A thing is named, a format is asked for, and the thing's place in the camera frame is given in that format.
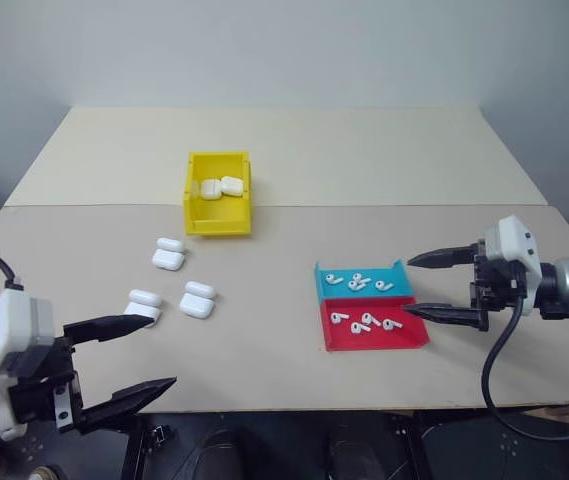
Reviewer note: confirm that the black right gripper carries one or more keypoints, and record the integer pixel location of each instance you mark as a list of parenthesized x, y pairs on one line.
[(499, 285)]

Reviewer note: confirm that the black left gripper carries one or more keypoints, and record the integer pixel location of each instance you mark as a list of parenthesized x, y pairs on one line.
[(39, 390)]

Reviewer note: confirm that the yellow plastic bin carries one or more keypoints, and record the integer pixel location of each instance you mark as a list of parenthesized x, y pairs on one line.
[(216, 222)]

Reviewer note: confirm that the blue plastic tray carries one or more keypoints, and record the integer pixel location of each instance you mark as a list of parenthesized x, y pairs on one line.
[(399, 287)]

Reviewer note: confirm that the white wireless earbud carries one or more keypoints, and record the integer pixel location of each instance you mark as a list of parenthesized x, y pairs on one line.
[(382, 285), (331, 279), (352, 285), (389, 325), (368, 318), (336, 318), (359, 276), (357, 328)]

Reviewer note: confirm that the red plastic tray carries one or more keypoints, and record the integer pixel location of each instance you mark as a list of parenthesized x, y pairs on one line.
[(404, 340)]

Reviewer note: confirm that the black metal table leg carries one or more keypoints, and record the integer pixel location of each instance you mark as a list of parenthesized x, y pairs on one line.
[(139, 450), (416, 445)]

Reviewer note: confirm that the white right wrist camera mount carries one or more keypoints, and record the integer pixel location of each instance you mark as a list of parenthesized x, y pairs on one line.
[(511, 240)]

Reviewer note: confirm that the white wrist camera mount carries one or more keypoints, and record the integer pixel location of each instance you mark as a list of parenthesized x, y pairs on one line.
[(511, 240), (9, 325)]

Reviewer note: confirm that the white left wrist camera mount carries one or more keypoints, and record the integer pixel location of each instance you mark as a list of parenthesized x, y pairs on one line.
[(9, 325)]

